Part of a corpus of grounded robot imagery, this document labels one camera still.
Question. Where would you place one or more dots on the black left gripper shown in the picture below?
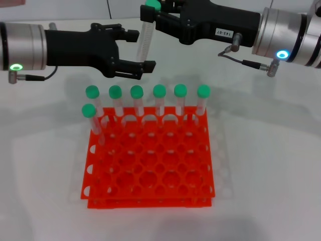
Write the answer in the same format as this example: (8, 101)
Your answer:
(80, 49)

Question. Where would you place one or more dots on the clear test tube green cap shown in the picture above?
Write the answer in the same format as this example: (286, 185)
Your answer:
(92, 92)
(89, 110)
(115, 92)
(146, 37)
(203, 91)
(159, 91)
(180, 90)
(137, 92)

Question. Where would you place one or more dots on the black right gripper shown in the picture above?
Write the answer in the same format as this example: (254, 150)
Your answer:
(213, 25)

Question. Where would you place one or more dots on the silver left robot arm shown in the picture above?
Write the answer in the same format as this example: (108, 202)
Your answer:
(22, 45)

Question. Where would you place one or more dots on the orange plastic test tube rack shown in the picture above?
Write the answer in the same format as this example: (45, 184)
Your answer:
(150, 160)

